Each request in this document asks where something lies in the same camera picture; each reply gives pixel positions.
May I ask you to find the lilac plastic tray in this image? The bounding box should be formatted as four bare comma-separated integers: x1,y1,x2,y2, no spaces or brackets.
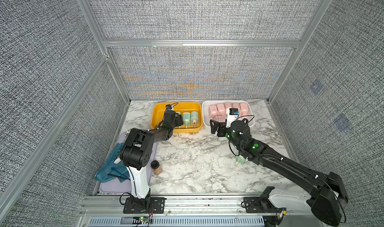
99,143,158,195

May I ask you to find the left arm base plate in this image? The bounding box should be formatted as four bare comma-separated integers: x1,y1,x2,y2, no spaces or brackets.
123,197,166,214

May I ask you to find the aluminium front rail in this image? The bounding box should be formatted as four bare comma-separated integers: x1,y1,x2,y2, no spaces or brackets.
75,189,326,227

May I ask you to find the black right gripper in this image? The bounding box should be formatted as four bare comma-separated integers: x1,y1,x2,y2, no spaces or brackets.
211,118,244,153

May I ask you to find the small brown jar black lid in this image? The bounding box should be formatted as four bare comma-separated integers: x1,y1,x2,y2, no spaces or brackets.
151,160,163,176

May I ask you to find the teal cloth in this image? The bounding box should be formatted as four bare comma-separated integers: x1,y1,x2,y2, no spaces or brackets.
94,143,130,183

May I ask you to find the yellow plastic storage box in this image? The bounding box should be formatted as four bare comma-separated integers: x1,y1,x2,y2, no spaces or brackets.
151,102,203,134

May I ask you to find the pink pencil sharpener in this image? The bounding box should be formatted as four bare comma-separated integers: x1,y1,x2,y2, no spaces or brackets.
240,103,249,116

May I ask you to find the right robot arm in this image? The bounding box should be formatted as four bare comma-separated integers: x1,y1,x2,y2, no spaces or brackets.
210,120,349,227

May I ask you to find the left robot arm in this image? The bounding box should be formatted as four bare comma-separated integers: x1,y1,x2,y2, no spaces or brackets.
120,110,183,200

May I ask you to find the white plastic storage box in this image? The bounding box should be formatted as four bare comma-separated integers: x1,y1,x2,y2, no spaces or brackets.
202,100,255,128

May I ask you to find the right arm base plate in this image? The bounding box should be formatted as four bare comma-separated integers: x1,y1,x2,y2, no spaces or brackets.
241,197,271,213

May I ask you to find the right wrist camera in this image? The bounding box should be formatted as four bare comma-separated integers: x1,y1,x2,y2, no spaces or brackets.
226,108,239,128

